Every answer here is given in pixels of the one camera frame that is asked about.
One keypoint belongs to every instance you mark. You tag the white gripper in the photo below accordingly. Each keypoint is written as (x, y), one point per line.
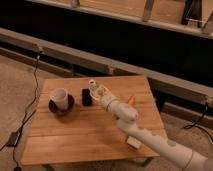
(106, 98)

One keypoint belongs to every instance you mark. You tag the white bottle with label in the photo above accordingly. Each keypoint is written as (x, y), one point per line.
(96, 90)

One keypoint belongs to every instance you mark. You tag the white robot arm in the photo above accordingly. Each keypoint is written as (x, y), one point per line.
(183, 157)

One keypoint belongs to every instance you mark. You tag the small black box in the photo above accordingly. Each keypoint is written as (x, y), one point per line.
(86, 97)

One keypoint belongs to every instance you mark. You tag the orange carrot toy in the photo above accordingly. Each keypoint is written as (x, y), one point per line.
(132, 100)

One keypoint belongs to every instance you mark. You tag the white paper cup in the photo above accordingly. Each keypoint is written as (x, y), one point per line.
(60, 97)

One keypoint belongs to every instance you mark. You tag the wooden table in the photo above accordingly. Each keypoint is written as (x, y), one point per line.
(88, 133)

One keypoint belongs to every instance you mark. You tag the white sponge block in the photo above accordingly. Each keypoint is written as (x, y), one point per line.
(133, 142)

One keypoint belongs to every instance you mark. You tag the dark brown saucer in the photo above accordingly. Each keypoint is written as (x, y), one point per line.
(54, 109)

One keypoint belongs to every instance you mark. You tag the black power adapter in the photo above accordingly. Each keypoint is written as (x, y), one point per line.
(13, 139)

